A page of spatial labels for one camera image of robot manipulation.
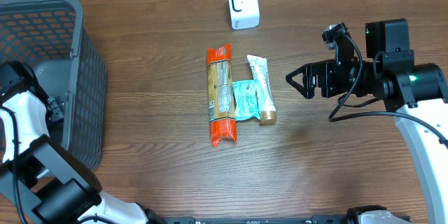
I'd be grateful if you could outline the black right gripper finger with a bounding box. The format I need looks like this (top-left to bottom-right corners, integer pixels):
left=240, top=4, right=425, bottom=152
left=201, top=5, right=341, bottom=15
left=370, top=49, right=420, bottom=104
left=286, top=77, right=308, bottom=98
left=286, top=65, right=305, bottom=81

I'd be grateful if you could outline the white tube with gold cap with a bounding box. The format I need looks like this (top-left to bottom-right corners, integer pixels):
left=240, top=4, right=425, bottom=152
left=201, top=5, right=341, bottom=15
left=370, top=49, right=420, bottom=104
left=247, top=55, right=277, bottom=125

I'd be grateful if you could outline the mint green wipes packet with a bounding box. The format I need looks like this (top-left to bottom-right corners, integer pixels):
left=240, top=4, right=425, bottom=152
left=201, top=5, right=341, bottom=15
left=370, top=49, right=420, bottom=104
left=233, top=80, right=260, bottom=121

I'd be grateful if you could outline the orange spaghetti packet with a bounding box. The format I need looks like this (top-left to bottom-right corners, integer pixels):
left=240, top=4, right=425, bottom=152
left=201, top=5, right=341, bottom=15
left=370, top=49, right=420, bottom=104
left=206, top=43, right=237, bottom=148

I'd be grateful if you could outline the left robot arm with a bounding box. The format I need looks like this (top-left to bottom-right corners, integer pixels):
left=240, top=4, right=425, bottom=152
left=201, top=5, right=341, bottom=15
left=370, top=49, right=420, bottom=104
left=1, top=61, right=160, bottom=224

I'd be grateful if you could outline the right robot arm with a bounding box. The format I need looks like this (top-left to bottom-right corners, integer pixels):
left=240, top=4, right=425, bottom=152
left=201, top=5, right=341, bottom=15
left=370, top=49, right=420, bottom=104
left=286, top=18, right=447, bottom=223

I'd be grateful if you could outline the white barcode scanner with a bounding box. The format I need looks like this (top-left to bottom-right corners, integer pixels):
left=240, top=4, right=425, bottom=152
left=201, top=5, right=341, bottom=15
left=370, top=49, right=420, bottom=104
left=228, top=0, right=260, bottom=30

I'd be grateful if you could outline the grey plastic shopping basket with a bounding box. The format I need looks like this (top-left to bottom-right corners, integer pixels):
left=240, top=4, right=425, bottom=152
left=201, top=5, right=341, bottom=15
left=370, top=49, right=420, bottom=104
left=1, top=0, right=108, bottom=170

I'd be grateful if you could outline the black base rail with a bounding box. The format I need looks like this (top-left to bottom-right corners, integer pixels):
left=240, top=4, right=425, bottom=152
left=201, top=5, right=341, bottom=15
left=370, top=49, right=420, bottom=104
left=164, top=214, right=410, bottom=224

